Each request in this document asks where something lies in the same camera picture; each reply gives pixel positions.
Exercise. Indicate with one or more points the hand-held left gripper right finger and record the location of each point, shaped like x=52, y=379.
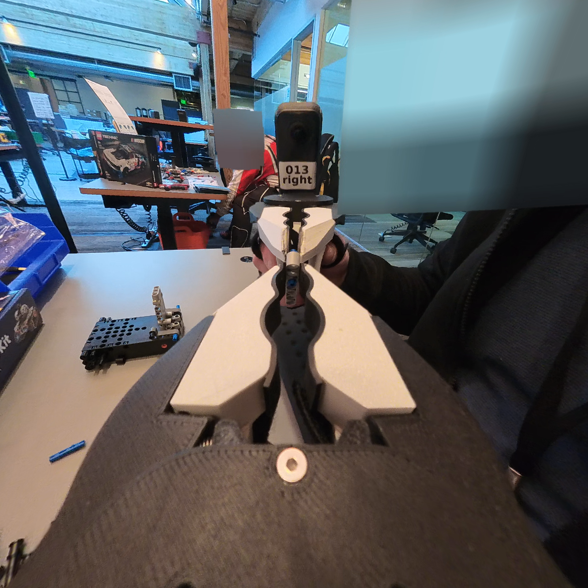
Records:
x=363, y=363

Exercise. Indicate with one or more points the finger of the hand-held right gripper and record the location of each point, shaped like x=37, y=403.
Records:
x=271, y=234
x=319, y=239

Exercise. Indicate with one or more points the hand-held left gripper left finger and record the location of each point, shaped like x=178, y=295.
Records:
x=220, y=363

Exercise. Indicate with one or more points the light grey beam frame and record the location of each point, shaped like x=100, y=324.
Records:
x=291, y=281

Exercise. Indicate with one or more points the orange thin holed piece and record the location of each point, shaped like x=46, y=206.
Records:
x=295, y=301

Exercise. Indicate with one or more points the person's right forearm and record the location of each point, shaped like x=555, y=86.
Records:
x=390, y=294

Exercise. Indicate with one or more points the person's right hand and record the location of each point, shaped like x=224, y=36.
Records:
x=337, y=275

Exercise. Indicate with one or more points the black office chair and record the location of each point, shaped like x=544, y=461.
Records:
x=330, y=160
x=413, y=225

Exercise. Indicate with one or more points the black perforated block assembly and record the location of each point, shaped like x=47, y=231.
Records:
x=124, y=340

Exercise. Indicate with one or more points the wooden edged desk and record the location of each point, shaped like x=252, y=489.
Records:
x=138, y=189
x=174, y=124

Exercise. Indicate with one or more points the black car set box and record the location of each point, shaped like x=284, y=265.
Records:
x=124, y=156

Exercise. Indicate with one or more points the blue pin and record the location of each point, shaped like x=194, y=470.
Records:
x=67, y=450

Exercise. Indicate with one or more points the white paper sheet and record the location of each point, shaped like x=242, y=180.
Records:
x=110, y=105

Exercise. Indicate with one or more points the blue plastic bin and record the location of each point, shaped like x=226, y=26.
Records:
x=46, y=262

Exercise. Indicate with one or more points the blue robot kit box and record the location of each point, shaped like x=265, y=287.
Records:
x=18, y=335

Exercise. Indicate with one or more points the black steel column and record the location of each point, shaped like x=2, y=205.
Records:
x=41, y=183

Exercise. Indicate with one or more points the clear plastic bag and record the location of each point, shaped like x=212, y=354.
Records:
x=18, y=239

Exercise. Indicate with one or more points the wooden support post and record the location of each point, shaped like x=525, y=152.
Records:
x=220, y=46

